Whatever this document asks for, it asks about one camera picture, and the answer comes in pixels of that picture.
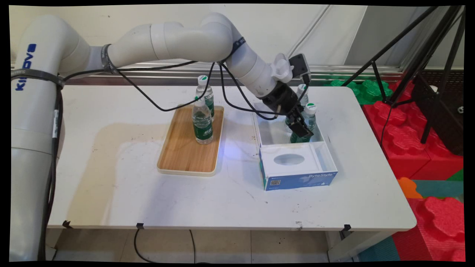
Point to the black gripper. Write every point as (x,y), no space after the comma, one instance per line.
(280,98)

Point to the green label water bottle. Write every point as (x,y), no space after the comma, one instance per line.
(206,89)
(202,124)
(302,89)
(311,118)

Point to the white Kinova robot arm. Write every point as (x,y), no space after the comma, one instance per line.
(167,40)

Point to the white and blue cardboard box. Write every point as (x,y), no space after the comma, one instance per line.
(293,163)

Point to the green foam block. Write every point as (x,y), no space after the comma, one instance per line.
(365,91)

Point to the large red foam block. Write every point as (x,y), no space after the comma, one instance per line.
(404,137)

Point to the bamboo tray with cream rim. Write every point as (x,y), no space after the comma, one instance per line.
(191,142)

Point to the orange foam block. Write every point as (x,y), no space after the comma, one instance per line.
(408,187)

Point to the black equipment case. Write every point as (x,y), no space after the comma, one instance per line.
(439,118)

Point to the white table leg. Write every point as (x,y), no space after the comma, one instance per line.
(352,244)

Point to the black tripod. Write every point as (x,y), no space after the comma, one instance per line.
(426,48)

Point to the wrist camera with white bracket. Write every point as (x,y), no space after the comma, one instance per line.
(298,66)

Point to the aluminium wall rail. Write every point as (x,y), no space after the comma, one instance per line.
(352,70)

